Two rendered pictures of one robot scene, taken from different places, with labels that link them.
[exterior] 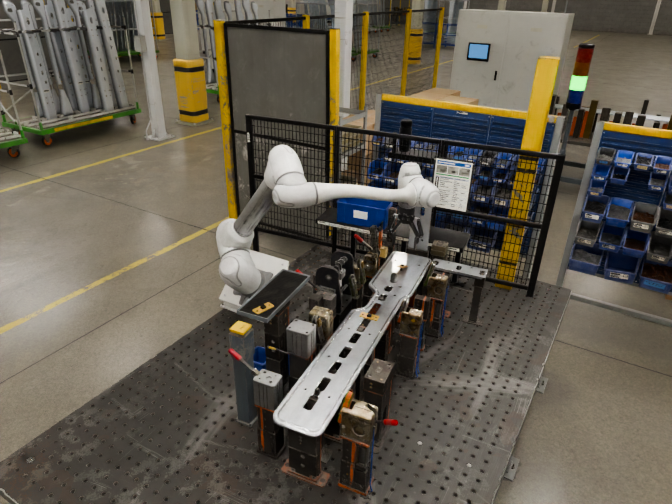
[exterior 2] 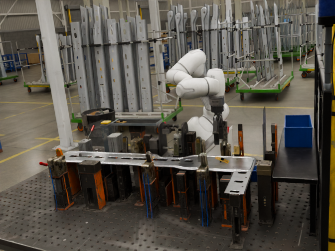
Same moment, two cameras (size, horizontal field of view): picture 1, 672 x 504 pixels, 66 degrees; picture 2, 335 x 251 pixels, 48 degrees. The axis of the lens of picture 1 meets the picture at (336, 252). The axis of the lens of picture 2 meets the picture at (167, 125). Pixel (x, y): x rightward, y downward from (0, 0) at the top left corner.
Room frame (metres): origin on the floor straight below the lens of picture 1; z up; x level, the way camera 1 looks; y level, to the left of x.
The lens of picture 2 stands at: (1.95, -2.44, 1.83)
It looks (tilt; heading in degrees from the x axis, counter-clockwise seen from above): 15 degrees down; 88
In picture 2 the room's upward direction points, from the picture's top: 5 degrees counter-clockwise
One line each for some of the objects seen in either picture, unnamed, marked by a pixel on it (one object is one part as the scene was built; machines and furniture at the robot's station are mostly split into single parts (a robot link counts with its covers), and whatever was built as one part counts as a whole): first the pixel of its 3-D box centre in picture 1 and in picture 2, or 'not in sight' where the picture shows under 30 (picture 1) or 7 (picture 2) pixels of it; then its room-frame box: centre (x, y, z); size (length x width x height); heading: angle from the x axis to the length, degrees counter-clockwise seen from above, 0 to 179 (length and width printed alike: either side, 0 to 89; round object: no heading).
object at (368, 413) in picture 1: (358, 446); (60, 182); (1.27, -0.09, 0.88); 0.15 x 0.11 x 0.36; 67
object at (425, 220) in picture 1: (420, 221); (264, 136); (2.55, -0.45, 1.17); 0.12 x 0.01 x 0.34; 67
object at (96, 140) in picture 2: not in sight; (101, 134); (1.13, 2.85, 0.36); 0.54 x 0.50 x 0.73; 60
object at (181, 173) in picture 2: (420, 323); (183, 195); (2.07, -0.42, 0.84); 0.11 x 0.08 x 0.29; 67
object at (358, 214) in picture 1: (364, 210); (297, 130); (2.86, -0.17, 1.10); 0.30 x 0.17 x 0.13; 69
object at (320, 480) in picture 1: (305, 444); (72, 176); (1.31, 0.09, 0.84); 0.18 x 0.06 x 0.29; 67
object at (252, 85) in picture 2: not in sight; (265, 57); (4.71, 6.38, 0.88); 1.91 x 1.00 x 1.76; 61
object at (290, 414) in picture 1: (369, 320); (146, 160); (1.86, -0.15, 1.00); 1.38 x 0.22 x 0.02; 157
